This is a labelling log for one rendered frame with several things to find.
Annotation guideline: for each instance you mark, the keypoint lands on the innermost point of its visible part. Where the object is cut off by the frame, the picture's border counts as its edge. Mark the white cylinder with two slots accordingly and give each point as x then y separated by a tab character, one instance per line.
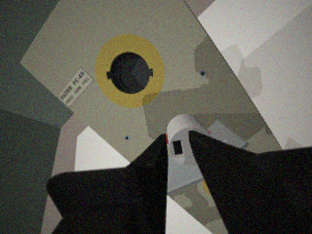
177	137

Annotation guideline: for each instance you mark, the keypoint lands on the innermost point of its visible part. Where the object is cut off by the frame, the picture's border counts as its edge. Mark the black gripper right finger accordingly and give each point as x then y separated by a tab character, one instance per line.
244	184

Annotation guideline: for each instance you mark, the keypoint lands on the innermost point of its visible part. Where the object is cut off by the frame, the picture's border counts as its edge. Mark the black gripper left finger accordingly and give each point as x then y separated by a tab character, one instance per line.
141	187

